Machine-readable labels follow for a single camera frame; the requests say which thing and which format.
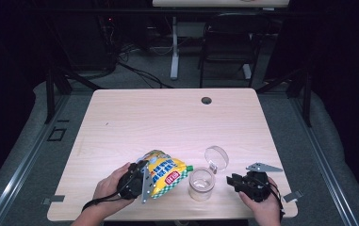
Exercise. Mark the aluminium floor rail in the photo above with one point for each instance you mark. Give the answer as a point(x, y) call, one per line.
point(20, 169)
point(324, 163)

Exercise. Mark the white desk leg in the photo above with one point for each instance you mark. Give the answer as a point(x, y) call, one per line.
point(174, 47)

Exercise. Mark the person's left hand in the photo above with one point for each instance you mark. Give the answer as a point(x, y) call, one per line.
point(108, 194)

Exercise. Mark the person's right hand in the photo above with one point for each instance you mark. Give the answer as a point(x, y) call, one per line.
point(266, 213)

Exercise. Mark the yellow green checked spout pouch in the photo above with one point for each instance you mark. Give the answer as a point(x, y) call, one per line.
point(167, 171)

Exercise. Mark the black metal stand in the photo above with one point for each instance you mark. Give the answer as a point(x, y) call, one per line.
point(307, 100)
point(50, 94)

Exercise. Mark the black chair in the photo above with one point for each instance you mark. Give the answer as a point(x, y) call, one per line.
point(227, 40)

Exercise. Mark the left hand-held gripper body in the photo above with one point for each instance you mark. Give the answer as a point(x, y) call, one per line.
point(131, 186)

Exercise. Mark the grey tape piece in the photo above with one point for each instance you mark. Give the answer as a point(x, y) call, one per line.
point(54, 199)
point(291, 196)

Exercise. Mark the green pouch cap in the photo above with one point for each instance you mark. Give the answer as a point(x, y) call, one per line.
point(190, 168)

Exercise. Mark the dark equipment with red light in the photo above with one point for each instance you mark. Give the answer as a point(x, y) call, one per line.
point(108, 40)

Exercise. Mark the black floor tape square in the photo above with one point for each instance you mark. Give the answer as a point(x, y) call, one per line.
point(49, 134)

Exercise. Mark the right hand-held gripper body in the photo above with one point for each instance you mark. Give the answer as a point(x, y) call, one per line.
point(255, 186)

